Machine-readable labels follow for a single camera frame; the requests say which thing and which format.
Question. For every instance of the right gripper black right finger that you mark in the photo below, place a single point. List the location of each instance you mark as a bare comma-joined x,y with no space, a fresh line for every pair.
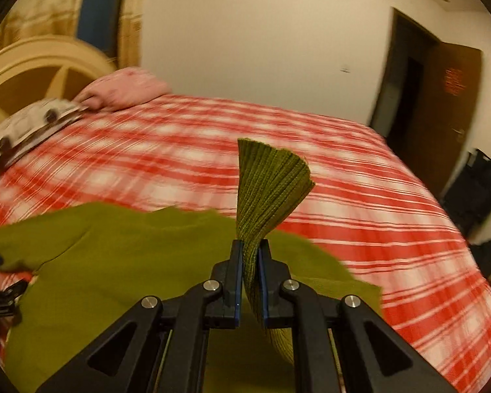
339,344

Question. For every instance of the black bag by wall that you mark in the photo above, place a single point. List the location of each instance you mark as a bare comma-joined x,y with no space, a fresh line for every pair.
467,202

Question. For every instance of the green striped knit sweater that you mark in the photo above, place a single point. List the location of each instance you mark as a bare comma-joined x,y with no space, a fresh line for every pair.
93,262

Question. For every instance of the pink pillow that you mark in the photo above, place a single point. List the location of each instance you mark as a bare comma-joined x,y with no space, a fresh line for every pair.
122,89

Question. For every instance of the dark brown wooden door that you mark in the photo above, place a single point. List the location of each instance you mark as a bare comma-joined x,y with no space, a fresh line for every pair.
427,100

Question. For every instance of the beige patterned curtain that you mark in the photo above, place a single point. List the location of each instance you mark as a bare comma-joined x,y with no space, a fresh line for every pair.
112,26

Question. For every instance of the cream wooden headboard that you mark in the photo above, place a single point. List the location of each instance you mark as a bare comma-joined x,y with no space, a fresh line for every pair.
47,67

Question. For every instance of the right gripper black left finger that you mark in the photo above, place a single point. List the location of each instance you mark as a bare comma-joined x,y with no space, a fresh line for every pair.
158,346

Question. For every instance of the red white plaid bedsheet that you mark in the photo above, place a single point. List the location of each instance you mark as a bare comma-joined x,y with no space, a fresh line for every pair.
332,181

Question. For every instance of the white car print pillow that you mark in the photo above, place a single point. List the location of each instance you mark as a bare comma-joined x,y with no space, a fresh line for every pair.
30,126

